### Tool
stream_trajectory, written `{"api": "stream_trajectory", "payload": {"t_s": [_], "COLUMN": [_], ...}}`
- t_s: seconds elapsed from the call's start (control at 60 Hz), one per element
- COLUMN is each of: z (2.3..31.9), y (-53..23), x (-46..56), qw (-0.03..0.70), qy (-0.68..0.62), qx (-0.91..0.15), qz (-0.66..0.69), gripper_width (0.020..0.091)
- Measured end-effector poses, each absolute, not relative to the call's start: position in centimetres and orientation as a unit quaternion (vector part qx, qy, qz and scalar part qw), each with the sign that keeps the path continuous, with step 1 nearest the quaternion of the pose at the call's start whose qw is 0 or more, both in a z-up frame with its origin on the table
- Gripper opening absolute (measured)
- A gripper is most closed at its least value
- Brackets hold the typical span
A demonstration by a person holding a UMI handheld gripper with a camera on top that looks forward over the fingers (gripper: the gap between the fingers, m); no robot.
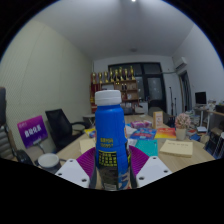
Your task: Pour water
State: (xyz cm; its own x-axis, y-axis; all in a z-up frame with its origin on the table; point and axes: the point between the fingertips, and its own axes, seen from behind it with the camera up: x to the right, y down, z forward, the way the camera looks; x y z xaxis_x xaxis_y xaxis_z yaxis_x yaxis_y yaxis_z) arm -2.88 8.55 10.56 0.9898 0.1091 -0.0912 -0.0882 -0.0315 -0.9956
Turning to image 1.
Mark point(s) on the black framed glass door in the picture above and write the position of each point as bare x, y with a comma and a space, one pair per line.
155, 88

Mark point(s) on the purple sign board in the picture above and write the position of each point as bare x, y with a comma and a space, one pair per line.
32, 131

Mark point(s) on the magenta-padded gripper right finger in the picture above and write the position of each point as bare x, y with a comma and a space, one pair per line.
153, 170

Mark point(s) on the computer monitor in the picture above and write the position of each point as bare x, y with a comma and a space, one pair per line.
200, 98

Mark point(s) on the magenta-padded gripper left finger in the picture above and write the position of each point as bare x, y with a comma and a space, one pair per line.
71, 171

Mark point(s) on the black tripod stand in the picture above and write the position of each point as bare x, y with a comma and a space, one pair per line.
171, 101

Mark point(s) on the grey armchair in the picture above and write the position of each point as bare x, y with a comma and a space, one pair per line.
165, 116

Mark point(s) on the pink package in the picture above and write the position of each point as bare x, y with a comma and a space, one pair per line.
140, 124

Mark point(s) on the small standing card box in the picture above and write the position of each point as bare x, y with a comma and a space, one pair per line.
158, 120

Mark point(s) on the blue drink bottle white cap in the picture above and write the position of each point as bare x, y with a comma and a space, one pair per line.
110, 133

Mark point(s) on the teal book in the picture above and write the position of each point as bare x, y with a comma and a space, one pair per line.
146, 148

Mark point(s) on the orange book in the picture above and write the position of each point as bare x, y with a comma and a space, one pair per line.
165, 133

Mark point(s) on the blue printed book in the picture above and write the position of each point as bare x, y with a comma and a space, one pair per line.
143, 134

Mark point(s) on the pale yellow notebook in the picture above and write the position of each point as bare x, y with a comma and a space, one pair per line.
176, 148

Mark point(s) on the pink flowers in white pot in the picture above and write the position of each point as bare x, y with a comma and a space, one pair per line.
182, 125

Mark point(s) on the white wall air conditioner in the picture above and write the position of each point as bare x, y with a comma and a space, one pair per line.
181, 63

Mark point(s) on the black chair backrest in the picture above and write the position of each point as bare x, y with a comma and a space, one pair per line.
24, 156

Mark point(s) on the small round side table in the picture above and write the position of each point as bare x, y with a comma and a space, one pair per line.
89, 118

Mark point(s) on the black office chair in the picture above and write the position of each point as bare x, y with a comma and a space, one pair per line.
61, 128

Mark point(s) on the black mug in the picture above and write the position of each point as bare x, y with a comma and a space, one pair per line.
48, 160

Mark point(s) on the long cluttered side desk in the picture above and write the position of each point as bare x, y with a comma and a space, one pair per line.
213, 120

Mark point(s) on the wooden shelf unit with trophies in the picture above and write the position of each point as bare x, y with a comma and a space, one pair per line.
128, 90

